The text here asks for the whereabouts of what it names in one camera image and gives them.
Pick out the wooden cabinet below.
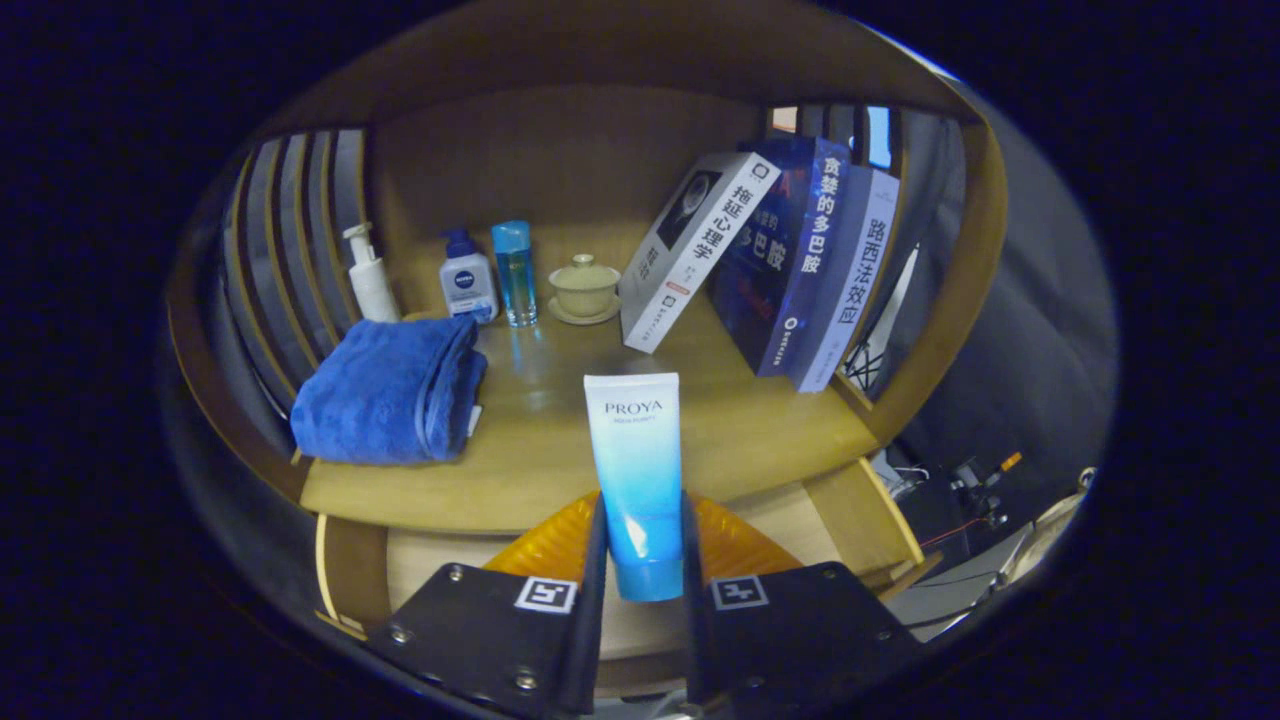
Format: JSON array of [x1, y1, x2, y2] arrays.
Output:
[[165, 0, 1009, 691]]

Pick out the folded blue towel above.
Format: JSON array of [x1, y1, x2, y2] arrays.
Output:
[[290, 315, 489, 466]]

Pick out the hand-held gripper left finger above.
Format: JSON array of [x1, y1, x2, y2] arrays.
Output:
[[365, 490, 609, 720]]

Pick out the wooden drawer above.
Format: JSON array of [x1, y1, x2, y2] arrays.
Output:
[[315, 458, 941, 696]]

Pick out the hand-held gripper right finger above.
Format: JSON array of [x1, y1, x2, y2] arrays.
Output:
[[682, 488, 923, 720]]

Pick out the black light stand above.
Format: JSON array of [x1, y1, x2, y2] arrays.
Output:
[[842, 245, 921, 393]]

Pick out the clear blue bottle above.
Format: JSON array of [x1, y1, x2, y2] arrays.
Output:
[[490, 220, 539, 329]]

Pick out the navy blue book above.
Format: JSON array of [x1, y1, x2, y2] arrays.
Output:
[[708, 135, 853, 378]]

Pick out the white pump bottle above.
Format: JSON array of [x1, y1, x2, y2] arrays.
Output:
[[342, 222, 401, 324]]

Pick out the wooden countertop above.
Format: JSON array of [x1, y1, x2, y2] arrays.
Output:
[[300, 225, 881, 536]]

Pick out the black orange device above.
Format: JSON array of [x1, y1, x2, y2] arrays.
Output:
[[945, 450, 1026, 526]]

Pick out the beige lidded teacup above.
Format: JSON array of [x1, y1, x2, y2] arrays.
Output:
[[547, 253, 623, 326]]

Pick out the white book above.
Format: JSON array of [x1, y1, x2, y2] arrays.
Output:
[[620, 150, 783, 354]]

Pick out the blue white cosmetic tube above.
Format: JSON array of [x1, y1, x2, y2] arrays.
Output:
[[583, 372, 686, 603]]

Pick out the white bottle with blue cap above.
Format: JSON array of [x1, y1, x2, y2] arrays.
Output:
[[438, 228, 500, 324]]

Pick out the lavender book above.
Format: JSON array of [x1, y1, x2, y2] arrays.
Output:
[[788, 165, 901, 394]]

